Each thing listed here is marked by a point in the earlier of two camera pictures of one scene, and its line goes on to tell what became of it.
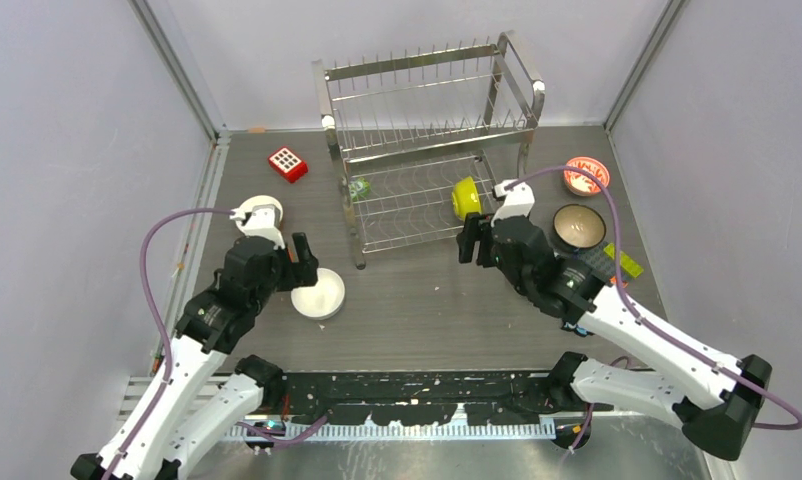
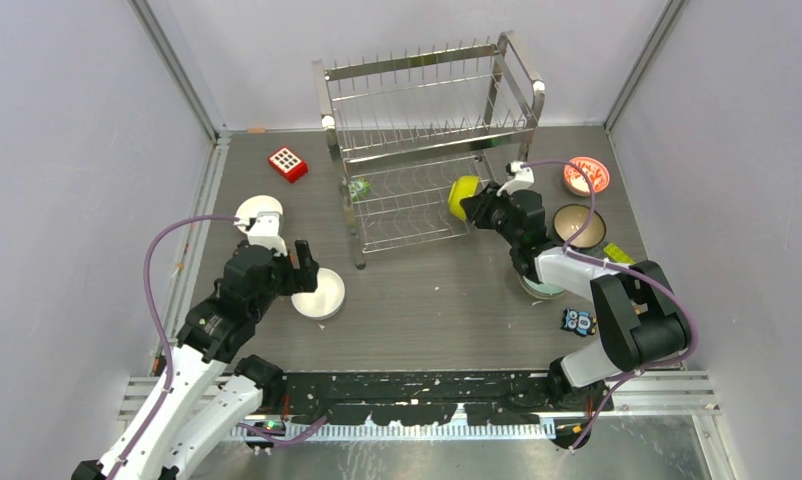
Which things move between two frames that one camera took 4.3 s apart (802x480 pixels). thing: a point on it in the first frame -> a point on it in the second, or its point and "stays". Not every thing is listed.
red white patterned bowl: [582, 184] stays
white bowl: [323, 300] stays
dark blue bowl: [579, 226] stays
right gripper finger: [467, 238] -> [479, 208]
